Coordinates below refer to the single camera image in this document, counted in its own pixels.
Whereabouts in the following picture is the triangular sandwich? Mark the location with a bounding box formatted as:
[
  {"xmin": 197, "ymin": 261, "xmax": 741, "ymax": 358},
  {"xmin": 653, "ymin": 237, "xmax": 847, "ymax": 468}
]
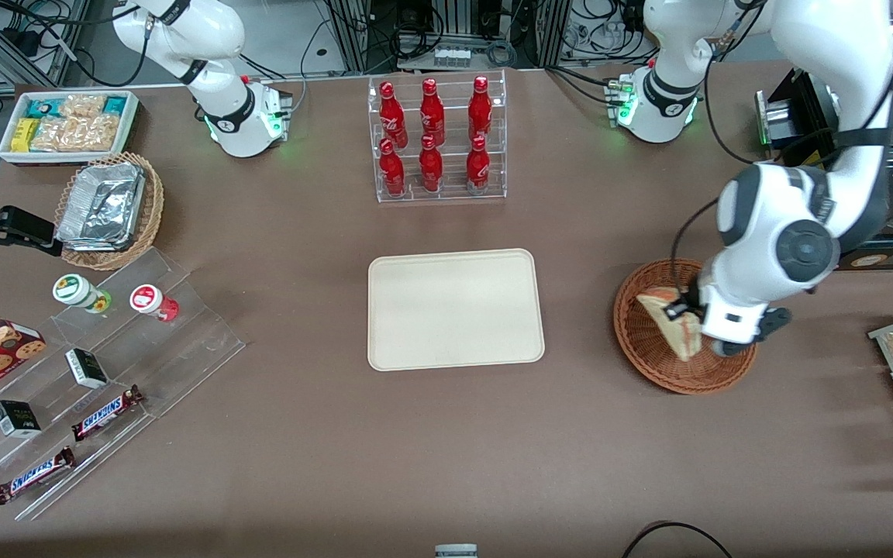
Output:
[{"xmin": 636, "ymin": 287, "xmax": 704, "ymax": 363}]

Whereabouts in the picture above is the round brown wicker basket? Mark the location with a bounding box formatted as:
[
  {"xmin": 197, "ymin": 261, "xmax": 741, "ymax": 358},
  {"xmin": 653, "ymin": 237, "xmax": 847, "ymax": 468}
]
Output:
[{"xmin": 613, "ymin": 258, "xmax": 759, "ymax": 395}]

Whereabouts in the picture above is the oval brown wicker basket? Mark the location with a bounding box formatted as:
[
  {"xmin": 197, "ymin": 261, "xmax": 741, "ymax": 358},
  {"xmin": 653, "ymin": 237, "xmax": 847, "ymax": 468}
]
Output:
[{"xmin": 54, "ymin": 152, "xmax": 165, "ymax": 271}]

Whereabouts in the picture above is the cream rectangular tray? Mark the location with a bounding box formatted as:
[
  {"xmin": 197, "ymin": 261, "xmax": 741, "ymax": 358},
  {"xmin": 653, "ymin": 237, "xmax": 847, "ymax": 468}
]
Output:
[{"xmin": 367, "ymin": 248, "xmax": 546, "ymax": 372}]

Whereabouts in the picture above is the white snack bin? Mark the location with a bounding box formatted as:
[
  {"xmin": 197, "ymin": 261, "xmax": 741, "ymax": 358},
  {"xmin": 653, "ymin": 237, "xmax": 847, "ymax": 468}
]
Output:
[{"xmin": 0, "ymin": 90, "xmax": 141, "ymax": 167}]

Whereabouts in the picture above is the aluminium foil container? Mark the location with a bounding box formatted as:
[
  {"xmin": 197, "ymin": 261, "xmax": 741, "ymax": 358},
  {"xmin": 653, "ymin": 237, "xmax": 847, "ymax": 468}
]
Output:
[{"xmin": 56, "ymin": 162, "xmax": 147, "ymax": 253}]

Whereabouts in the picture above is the green label small bottle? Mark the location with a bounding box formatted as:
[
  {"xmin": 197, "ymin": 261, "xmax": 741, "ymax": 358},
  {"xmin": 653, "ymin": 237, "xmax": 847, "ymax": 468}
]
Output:
[{"xmin": 52, "ymin": 274, "xmax": 113, "ymax": 315}]

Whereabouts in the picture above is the yellow snack packet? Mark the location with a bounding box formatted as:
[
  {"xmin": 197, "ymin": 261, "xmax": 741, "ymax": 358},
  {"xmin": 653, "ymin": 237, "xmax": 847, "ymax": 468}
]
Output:
[{"xmin": 11, "ymin": 118, "xmax": 41, "ymax": 153}]

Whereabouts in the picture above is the clear bag of crackers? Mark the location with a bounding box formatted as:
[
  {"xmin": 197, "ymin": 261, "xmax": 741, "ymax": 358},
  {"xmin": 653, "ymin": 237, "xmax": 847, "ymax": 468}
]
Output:
[
  {"xmin": 59, "ymin": 94, "xmax": 108, "ymax": 119},
  {"xmin": 31, "ymin": 115, "xmax": 122, "ymax": 153}
]

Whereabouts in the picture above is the red label small bottle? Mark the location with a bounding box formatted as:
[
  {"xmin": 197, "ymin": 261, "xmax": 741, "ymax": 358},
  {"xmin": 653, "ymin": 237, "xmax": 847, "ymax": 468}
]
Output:
[{"xmin": 129, "ymin": 284, "xmax": 181, "ymax": 323}]

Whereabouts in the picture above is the small black box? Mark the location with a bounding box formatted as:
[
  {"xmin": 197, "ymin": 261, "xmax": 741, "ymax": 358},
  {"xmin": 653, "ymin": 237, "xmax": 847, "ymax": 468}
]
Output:
[
  {"xmin": 0, "ymin": 400, "xmax": 43, "ymax": 440},
  {"xmin": 65, "ymin": 348, "xmax": 109, "ymax": 390}
]

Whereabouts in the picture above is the clear acrylic stepped shelf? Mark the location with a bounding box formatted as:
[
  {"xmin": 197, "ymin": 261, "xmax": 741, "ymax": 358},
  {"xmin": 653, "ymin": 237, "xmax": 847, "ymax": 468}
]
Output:
[{"xmin": 0, "ymin": 246, "xmax": 247, "ymax": 522}]

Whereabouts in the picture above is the silver metal box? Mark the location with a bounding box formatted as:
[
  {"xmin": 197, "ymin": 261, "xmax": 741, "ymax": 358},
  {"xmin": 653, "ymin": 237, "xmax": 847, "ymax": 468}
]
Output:
[{"xmin": 754, "ymin": 77, "xmax": 798, "ymax": 150}]

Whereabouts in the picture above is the Snickers chocolate bar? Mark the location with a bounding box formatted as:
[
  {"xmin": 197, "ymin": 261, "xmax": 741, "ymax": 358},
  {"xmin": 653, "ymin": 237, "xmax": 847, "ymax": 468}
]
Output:
[
  {"xmin": 71, "ymin": 385, "xmax": 145, "ymax": 443},
  {"xmin": 0, "ymin": 446, "xmax": 77, "ymax": 506}
]

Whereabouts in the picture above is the red cola bottle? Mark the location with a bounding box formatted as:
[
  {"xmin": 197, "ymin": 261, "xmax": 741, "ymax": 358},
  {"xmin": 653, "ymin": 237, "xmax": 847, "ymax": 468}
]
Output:
[
  {"xmin": 378, "ymin": 138, "xmax": 408, "ymax": 198},
  {"xmin": 418, "ymin": 135, "xmax": 445, "ymax": 194},
  {"xmin": 419, "ymin": 77, "xmax": 447, "ymax": 146},
  {"xmin": 378, "ymin": 81, "xmax": 409, "ymax": 150},
  {"xmin": 465, "ymin": 136, "xmax": 492, "ymax": 195},
  {"xmin": 467, "ymin": 75, "xmax": 494, "ymax": 145}
]

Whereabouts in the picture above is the clear acrylic bottle rack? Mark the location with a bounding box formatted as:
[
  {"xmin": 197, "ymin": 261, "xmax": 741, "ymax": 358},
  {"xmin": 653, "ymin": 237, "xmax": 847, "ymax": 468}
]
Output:
[{"xmin": 367, "ymin": 68, "xmax": 508, "ymax": 204}]

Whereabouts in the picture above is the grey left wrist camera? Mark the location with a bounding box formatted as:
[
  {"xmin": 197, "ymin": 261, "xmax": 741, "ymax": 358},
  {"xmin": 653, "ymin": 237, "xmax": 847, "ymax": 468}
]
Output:
[{"xmin": 712, "ymin": 307, "xmax": 793, "ymax": 358}]

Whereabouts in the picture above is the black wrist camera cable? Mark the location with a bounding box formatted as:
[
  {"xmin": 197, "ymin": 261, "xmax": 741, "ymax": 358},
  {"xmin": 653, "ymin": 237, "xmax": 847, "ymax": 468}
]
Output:
[{"xmin": 669, "ymin": 197, "xmax": 720, "ymax": 294}]

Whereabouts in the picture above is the aluminium frame rack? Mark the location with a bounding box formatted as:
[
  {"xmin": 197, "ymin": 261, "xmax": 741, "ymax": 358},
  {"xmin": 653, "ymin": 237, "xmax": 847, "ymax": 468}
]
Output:
[
  {"xmin": 0, "ymin": 0, "xmax": 95, "ymax": 88},
  {"xmin": 324, "ymin": 0, "xmax": 573, "ymax": 74}
]

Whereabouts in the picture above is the black cable loop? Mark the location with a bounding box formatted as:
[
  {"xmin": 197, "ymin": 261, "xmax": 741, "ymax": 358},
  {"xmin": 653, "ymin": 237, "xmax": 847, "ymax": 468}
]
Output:
[{"xmin": 621, "ymin": 521, "xmax": 734, "ymax": 558}]

